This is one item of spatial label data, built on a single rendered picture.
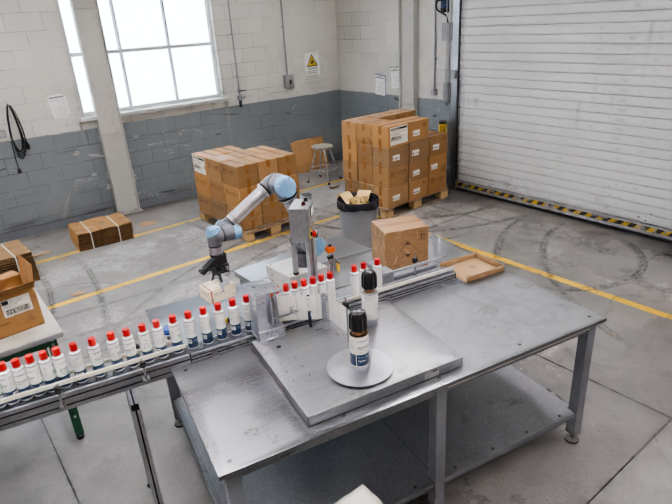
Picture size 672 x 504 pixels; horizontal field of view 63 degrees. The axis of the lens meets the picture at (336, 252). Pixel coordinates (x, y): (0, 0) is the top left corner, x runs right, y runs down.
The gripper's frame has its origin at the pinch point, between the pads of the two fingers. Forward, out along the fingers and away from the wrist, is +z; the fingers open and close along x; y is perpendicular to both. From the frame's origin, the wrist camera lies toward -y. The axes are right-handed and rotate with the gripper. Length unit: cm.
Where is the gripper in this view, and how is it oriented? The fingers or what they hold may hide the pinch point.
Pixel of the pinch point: (217, 287)
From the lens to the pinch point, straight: 316.6
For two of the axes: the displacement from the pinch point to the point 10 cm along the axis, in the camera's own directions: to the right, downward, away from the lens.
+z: 0.4, 9.2, 3.8
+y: 7.8, -2.6, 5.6
